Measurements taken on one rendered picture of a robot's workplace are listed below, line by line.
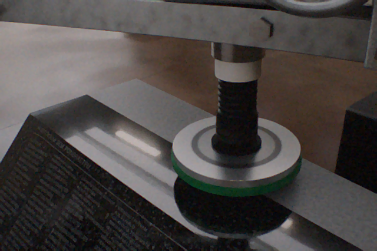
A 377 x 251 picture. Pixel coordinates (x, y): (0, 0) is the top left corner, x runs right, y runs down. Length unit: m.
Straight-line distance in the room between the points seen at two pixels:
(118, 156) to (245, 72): 0.31
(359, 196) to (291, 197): 0.11
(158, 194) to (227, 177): 0.13
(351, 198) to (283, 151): 0.13
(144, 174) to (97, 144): 0.16
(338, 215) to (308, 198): 0.05
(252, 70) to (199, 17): 0.11
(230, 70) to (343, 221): 0.27
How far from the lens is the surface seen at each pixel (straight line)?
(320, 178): 0.65
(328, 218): 0.57
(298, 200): 0.59
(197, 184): 0.55
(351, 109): 1.08
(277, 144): 0.61
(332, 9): 0.34
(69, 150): 0.77
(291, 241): 0.52
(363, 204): 0.61
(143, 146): 0.73
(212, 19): 0.49
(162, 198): 0.59
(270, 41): 0.47
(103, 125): 0.83
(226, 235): 0.52
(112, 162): 0.69
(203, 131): 0.65
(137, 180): 0.63
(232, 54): 0.51
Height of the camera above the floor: 1.17
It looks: 27 degrees down
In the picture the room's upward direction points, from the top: 2 degrees counter-clockwise
